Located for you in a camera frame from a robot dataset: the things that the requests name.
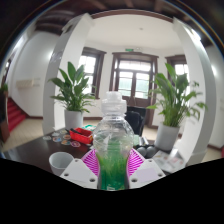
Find large potted plant, white pot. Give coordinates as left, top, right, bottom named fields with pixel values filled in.
left=146, top=62, right=208, bottom=152

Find brown wooden glazed door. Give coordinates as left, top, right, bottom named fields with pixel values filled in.
left=109, top=51, right=159, bottom=126

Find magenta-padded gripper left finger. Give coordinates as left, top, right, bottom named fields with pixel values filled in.
left=59, top=148, right=101, bottom=190

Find grey round headphones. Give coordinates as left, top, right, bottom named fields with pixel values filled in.
left=136, top=144, right=158, bottom=158

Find clear bottle with green drink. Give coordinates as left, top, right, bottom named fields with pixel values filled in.
left=92, top=90, right=135, bottom=192

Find brown framed window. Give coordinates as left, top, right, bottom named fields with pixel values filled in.
left=78, top=46, right=107, bottom=99
left=165, top=54, right=189, bottom=88

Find small potted plant, white pot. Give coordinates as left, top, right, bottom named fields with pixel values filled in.
left=48, top=61, right=98, bottom=130

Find white wall radiator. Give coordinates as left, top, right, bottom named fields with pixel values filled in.
left=15, top=78, right=43, bottom=89

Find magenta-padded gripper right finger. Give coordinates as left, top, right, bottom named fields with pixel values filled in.
left=127, top=148, right=167, bottom=190

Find black chair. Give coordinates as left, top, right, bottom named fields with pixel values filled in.
left=124, top=105, right=148, bottom=136

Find red plastic box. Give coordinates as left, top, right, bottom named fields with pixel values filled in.
left=69, top=127, right=94, bottom=145

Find red carpeted staircase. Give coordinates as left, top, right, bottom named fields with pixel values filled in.
left=5, top=96, right=29, bottom=133

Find green exit sign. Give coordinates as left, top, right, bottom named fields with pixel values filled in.
left=124, top=47, right=143, bottom=53

